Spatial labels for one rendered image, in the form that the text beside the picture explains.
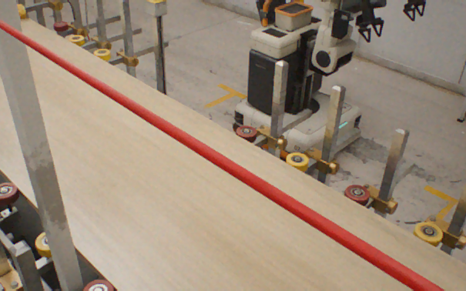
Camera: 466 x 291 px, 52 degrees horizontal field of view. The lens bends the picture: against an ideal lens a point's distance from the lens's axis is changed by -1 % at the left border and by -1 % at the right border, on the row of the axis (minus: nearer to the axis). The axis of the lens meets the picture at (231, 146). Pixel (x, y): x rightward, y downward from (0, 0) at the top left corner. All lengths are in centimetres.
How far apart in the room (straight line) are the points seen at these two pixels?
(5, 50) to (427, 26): 383
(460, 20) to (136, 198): 332
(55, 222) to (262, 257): 56
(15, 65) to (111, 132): 92
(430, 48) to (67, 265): 371
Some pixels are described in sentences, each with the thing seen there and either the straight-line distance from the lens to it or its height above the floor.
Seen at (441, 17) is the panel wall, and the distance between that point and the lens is 438.
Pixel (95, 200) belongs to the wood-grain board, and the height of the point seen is 90.
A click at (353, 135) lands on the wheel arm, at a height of 85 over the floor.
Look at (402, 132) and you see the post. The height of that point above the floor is 111.
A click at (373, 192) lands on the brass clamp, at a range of 177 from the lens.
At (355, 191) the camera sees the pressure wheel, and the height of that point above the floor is 91.
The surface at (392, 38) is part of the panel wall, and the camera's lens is 462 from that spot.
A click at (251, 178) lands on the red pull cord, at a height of 175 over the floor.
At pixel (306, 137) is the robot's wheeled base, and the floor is 28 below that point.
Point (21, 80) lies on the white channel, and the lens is 104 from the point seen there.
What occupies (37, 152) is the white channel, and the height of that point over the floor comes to 130.
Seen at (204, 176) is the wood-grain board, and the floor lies 90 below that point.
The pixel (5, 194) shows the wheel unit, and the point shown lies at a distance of 169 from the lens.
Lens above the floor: 192
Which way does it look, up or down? 35 degrees down
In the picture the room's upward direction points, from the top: 1 degrees clockwise
